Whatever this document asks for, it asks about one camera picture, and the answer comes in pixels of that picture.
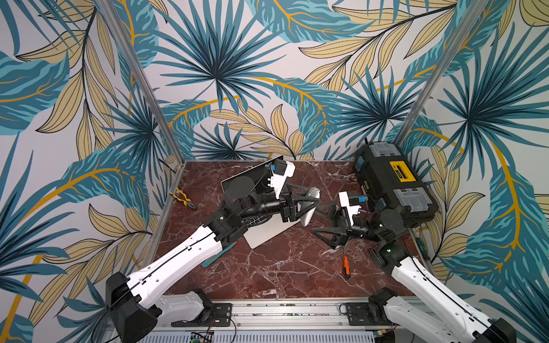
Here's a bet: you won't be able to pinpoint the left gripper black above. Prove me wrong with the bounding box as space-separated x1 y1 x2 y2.
239 181 320 222

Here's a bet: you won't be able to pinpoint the silver laptop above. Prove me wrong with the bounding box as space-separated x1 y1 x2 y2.
222 159 301 249

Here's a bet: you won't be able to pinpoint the white wireless mouse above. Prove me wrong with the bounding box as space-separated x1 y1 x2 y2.
299 187 320 227

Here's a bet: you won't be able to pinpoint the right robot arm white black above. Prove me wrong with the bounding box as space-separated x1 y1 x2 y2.
313 201 517 342

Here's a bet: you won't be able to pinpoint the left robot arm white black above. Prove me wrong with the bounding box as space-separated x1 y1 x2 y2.
106 178 320 342

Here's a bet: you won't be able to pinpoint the black toolbox yellow label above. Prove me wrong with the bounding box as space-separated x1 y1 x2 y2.
354 141 439 228

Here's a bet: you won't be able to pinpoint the teal utility knife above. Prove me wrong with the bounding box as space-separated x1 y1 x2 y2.
201 242 236 268

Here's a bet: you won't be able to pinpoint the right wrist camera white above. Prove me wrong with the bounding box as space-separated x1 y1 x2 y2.
336 192 367 224

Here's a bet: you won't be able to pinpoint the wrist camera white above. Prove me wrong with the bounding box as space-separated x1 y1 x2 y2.
336 192 367 224
268 159 295 199

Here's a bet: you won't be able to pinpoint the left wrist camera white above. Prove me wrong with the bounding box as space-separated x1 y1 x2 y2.
268 159 295 199

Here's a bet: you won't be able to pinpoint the orange handle screwdriver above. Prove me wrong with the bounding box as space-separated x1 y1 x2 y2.
342 255 351 278

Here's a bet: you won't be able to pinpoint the green handle screwdriver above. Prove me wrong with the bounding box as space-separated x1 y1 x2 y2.
415 238 429 260

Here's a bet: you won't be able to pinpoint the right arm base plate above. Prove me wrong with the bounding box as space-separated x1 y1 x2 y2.
340 302 397 327

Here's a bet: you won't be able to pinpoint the yellow handle pliers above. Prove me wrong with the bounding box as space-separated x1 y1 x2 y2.
170 188 197 210

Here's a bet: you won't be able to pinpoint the aluminium front rail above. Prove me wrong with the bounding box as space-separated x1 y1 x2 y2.
102 298 473 343

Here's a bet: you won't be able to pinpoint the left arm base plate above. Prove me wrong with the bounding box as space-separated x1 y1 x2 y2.
171 303 233 327

